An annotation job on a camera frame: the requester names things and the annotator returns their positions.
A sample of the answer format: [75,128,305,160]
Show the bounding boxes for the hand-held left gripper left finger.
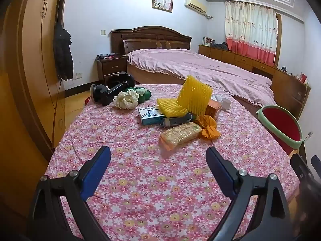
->
[26,145,112,241]

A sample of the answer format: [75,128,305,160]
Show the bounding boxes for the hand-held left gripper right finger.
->
[205,146,299,241]

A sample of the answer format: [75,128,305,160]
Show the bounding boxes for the red bin with green rim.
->
[256,105,303,156]

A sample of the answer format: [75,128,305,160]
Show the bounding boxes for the blue and green sock roll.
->
[162,113,193,129]

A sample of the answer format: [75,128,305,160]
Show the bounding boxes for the blue and white medicine box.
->
[138,106,167,126]

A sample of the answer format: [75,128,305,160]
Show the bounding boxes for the orange cloth bow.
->
[195,115,222,140]

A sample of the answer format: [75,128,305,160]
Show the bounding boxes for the pink floral tablecloth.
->
[45,83,301,241]

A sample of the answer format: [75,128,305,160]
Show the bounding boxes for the gold snack packet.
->
[160,122,202,151]

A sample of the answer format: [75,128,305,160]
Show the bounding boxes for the orange cardboard box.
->
[206,98,223,120]

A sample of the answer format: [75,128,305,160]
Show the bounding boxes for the white socks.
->
[210,95,232,110]

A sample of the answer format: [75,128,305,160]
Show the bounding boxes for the cream cauliflower toy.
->
[114,90,139,110]

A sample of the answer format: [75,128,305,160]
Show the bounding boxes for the long low wooden cabinet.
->
[198,44,311,119]

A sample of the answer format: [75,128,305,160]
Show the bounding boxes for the yellow foam net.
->
[157,75,213,118]

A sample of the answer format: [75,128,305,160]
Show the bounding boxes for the black dumbbell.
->
[91,72,136,106]

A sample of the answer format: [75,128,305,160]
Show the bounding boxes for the green plush toy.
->
[125,87,152,103]

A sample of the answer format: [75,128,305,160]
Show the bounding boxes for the dark wooden nightstand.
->
[96,55,129,86]

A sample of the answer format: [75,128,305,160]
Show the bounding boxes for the black jacket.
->
[53,24,74,81]

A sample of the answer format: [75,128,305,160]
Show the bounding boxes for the dark clothes pile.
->
[210,42,229,51]

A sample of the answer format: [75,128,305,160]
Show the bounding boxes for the wooden wardrobe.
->
[0,0,68,219]

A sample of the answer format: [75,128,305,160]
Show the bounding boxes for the white and red curtain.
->
[224,1,277,67]

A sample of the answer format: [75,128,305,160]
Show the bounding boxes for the wooden window frame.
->
[274,11,283,67]

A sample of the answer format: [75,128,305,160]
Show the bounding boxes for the wall air conditioner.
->
[184,0,208,14]

